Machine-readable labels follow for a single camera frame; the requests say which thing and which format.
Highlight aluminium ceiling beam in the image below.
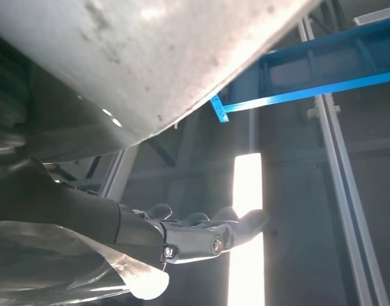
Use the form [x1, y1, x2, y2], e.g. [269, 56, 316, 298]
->
[297, 17, 390, 306]

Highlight bright ceiling light panel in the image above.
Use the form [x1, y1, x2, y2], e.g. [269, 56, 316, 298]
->
[227, 152, 266, 306]

